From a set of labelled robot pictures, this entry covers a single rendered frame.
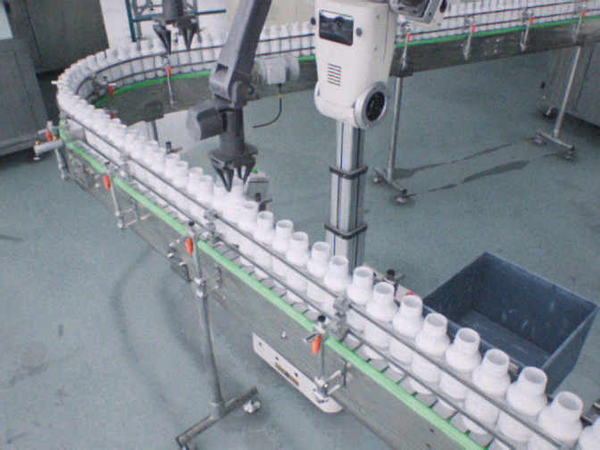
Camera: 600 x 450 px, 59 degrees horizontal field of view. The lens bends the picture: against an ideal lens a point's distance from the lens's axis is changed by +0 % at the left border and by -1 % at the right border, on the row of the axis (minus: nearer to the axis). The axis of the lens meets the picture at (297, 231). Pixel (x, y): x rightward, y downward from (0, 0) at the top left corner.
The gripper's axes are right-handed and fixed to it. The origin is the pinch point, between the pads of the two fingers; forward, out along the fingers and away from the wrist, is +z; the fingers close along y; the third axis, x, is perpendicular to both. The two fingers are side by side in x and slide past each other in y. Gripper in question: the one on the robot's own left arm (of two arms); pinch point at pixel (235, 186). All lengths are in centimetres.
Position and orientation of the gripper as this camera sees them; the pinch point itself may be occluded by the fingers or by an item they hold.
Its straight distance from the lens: 128.4
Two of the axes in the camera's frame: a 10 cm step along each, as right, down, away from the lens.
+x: -6.7, -4.1, 6.1
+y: 7.4, -3.7, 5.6
